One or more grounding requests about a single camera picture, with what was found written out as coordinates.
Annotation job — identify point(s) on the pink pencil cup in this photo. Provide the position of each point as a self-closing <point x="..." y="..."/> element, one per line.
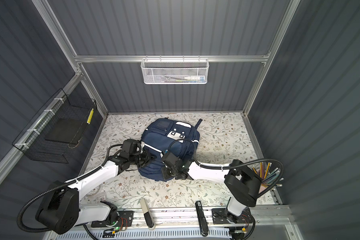
<point x="264" y="188"/>

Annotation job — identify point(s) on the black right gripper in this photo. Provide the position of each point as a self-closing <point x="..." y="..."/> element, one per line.
<point x="165" y="174"/>

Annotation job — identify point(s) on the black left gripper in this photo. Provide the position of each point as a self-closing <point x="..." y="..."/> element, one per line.
<point x="146" y="156"/>

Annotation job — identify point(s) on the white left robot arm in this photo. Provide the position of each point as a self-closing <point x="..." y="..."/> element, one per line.
<point x="61" y="209"/>

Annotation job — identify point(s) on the navy blue student backpack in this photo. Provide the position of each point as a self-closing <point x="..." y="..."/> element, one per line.
<point x="166" y="135"/>

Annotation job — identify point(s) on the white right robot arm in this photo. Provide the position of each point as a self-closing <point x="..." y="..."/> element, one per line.
<point x="241" y="181"/>

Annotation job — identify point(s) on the white wire mesh basket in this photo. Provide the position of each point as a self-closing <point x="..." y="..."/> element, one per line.
<point x="175" y="72"/>

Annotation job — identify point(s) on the black and white stapler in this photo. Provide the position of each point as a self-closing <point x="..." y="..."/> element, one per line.
<point x="147" y="214"/>

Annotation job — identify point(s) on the black wire wall basket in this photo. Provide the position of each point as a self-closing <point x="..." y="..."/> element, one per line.
<point x="58" y="131"/>

